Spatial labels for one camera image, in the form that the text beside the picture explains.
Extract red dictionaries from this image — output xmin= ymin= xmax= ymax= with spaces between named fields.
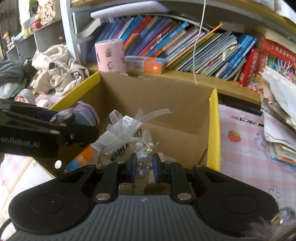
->
xmin=238 ymin=36 xmax=295 ymax=87

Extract grey toy car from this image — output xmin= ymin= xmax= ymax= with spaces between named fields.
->
xmin=49 ymin=101 xmax=100 ymax=127

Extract beige crumpled hoodie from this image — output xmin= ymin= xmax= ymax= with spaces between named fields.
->
xmin=30 ymin=44 xmax=89 ymax=96

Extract row of leaning books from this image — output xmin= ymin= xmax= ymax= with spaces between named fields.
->
xmin=86 ymin=15 xmax=257 ymax=80

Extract white charging cable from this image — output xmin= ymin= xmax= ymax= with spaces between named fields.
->
xmin=193 ymin=0 xmax=207 ymax=85

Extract pink cylindrical canister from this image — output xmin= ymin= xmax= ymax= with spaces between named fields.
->
xmin=95 ymin=39 xmax=126 ymax=73

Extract usmile box on shelf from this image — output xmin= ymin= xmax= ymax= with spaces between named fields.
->
xmin=125 ymin=56 xmax=166 ymax=74

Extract pig character standee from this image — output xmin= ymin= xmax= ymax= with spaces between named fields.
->
xmin=37 ymin=0 xmax=56 ymax=26

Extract pink plush pig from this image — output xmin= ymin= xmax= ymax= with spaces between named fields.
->
xmin=14 ymin=89 xmax=36 ymax=105

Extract usmile toothbrush box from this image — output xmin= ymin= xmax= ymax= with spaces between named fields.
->
xmin=66 ymin=111 xmax=142 ymax=172

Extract pink white desk mat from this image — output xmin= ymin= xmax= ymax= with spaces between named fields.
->
xmin=0 ymin=92 xmax=296 ymax=227

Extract stack of loose papers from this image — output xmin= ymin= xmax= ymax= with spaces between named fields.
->
xmin=261 ymin=67 xmax=295 ymax=168

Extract white desk lamp bar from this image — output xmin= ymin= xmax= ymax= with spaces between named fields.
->
xmin=91 ymin=1 xmax=170 ymax=19

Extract grey folded sweater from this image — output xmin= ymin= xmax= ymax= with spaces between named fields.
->
xmin=0 ymin=59 xmax=24 ymax=86

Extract pearl ribbon hair accessory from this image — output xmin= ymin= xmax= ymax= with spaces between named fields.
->
xmin=97 ymin=108 xmax=170 ymax=178

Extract yellow cardboard box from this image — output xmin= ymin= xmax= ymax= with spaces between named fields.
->
xmin=33 ymin=71 xmax=221 ymax=179

